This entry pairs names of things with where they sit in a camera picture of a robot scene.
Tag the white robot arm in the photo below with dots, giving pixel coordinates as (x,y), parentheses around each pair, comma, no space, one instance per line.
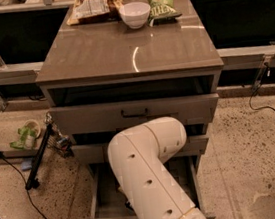
(137,156)

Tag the grey drawer cabinet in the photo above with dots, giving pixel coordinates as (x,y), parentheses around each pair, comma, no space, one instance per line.
(108,62)

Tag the grey middle drawer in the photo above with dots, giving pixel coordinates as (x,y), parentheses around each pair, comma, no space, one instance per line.
(97,153)

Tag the grey top drawer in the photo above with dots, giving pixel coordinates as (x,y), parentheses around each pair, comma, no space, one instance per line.
(113,116)

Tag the small can on floor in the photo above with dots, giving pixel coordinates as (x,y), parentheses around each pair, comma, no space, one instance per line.
(64,144)

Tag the white bowl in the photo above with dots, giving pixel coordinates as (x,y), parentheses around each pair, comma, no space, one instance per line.
(135,14)

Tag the green white cloth bundle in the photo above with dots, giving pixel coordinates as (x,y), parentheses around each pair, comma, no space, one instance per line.
(28,135)

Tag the brown chip bag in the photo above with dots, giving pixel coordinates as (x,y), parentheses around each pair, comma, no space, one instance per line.
(94,11)

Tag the green chip bag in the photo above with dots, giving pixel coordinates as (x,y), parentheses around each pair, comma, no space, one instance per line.
(162,10)

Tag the black tripod leg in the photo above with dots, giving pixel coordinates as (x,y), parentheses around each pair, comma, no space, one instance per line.
(32,182)

